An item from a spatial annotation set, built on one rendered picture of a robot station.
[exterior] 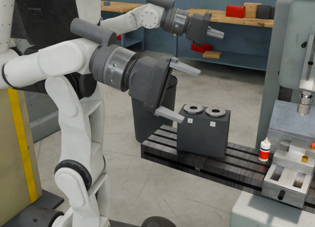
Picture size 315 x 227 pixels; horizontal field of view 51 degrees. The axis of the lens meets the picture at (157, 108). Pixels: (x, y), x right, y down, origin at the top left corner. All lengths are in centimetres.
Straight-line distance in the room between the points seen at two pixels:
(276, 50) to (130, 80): 114
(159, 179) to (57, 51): 228
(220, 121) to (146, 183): 153
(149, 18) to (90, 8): 24
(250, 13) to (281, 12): 352
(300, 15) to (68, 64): 78
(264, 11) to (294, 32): 391
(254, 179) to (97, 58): 94
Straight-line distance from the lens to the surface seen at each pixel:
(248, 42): 579
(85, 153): 117
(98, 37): 72
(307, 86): 122
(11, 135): 243
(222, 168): 147
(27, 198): 274
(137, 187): 282
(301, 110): 137
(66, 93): 104
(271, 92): 179
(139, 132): 333
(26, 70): 83
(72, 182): 120
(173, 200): 270
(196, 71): 65
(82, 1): 97
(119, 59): 68
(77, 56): 70
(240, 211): 140
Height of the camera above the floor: 176
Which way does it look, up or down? 25 degrees down
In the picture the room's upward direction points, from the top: straight up
